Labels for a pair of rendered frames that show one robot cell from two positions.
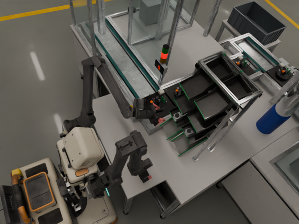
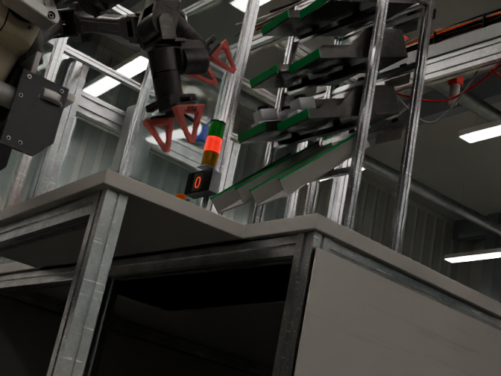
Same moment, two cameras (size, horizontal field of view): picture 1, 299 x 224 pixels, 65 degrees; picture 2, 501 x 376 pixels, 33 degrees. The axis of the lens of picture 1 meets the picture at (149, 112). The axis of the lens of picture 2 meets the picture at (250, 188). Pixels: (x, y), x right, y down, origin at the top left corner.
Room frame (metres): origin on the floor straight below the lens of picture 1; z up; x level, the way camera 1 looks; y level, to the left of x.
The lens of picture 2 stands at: (-1.03, -0.38, 0.38)
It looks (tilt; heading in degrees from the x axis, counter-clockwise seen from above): 19 degrees up; 5
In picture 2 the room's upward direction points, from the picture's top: 12 degrees clockwise
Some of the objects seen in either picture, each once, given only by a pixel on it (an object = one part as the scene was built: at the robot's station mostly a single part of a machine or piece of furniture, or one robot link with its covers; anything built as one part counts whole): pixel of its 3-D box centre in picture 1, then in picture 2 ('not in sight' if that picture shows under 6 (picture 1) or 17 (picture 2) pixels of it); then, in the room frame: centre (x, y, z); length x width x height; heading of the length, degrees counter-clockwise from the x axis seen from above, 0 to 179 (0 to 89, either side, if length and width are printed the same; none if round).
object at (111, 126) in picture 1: (142, 130); (146, 258); (0.94, 0.02, 0.84); 0.90 x 0.70 x 0.03; 39
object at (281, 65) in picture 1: (284, 72); not in sight; (1.84, -1.23, 1.01); 0.24 x 0.24 x 0.13; 43
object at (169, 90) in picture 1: (182, 90); not in sight; (1.31, -0.24, 1.01); 0.24 x 0.24 x 0.13; 43
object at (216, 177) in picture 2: (163, 58); (210, 158); (1.36, -0.01, 1.29); 0.12 x 0.05 x 0.25; 43
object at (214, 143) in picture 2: (164, 54); (212, 145); (1.36, -0.01, 1.34); 0.05 x 0.05 x 0.05
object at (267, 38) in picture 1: (255, 24); not in sight; (2.98, -1.14, 0.73); 0.62 x 0.42 x 0.23; 43
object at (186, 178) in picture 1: (194, 94); (303, 327); (1.44, -0.38, 0.85); 1.50 x 1.41 x 0.03; 43
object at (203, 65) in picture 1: (206, 113); (340, 136); (0.96, -0.39, 1.26); 0.36 x 0.21 x 0.80; 43
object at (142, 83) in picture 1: (141, 83); not in sight; (1.38, 0.13, 0.91); 0.84 x 0.28 x 0.10; 43
